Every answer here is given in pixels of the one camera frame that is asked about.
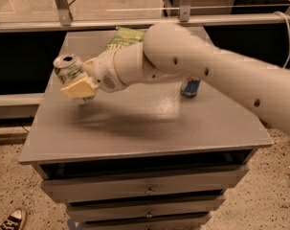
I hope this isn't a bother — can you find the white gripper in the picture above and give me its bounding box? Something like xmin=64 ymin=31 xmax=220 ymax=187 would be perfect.
xmin=60 ymin=50 xmax=125 ymax=99

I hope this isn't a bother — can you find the black white sneaker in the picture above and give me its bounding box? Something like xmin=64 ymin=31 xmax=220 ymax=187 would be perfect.
xmin=0 ymin=208 xmax=27 ymax=230

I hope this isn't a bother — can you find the grey drawer cabinet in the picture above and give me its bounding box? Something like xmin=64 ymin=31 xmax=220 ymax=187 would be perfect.
xmin=18 ymin=26 xmax=274 ymax=230

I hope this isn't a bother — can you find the white green 7up can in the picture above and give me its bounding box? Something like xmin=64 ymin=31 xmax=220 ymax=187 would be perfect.
xmin=53 ymin=53 xmax=97 ymax=104

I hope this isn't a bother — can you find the white cable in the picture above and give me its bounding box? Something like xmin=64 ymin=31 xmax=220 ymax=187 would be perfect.
xmin=273 ymin=11 xmax=290 ymax=70

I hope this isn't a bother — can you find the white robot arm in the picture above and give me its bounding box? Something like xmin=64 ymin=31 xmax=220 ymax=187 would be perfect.
xmin=54 ymin=23 xmax=290 ymax=136

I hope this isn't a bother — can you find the blue silver Red Bull can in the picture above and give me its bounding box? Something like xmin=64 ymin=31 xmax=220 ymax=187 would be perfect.
xmin=180 ymin=77 xmax=200 ymax=98

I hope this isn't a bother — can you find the green chip bag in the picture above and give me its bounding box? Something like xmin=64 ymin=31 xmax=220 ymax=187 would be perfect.
xmin=105 ymin=27 xmax=145 ymax=51

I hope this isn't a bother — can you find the grey metal railing frame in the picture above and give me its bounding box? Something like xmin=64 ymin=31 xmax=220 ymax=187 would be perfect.
xmin=0 ymin=0 xmax=290 ymax=32

